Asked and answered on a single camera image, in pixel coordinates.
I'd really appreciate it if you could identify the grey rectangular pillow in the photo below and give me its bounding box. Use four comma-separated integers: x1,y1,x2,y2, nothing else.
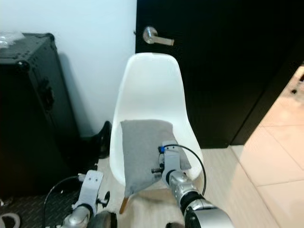
120,119,191,198

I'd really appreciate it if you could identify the white plastic shell chair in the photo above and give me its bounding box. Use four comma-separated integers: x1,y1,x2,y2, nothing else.
109,52,203,214

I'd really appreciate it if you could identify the black curved plastic object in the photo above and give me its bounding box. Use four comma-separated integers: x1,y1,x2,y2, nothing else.
80,121,113,160

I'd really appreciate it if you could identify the black diamond plate mat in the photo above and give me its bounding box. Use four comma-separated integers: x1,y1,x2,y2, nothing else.
0,192,91,228

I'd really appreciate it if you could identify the black hard equipment case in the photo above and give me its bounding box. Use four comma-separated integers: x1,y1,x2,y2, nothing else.
0,32,81,198

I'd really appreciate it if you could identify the black door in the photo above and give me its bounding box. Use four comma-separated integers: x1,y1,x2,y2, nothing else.
134,0,304,149

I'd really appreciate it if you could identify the clear crumpled plastic wrap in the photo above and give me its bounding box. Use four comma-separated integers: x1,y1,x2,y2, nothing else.
0,31,25,49

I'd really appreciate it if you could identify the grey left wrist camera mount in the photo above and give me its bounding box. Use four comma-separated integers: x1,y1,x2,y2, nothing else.
76,171,104,209

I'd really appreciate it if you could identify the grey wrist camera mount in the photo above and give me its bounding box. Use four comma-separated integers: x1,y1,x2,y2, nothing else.
159,141,182,174
76,171,104,209

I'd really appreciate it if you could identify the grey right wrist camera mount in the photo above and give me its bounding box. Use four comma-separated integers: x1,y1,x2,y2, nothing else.
159,141,182,174

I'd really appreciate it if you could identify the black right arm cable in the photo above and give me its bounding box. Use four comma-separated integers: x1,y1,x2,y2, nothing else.
164,144,207,195

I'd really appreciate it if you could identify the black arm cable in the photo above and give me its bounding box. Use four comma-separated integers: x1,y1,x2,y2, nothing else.
164,144,207,195
43,176,86,228

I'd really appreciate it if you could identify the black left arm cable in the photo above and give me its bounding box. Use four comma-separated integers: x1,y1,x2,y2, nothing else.
43,176,86,228

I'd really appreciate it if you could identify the white cable loop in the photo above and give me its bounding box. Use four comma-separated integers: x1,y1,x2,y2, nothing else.
2,214,20,228

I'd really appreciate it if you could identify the silver lever door handle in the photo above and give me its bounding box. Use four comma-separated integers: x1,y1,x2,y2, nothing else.
142,26,175,47

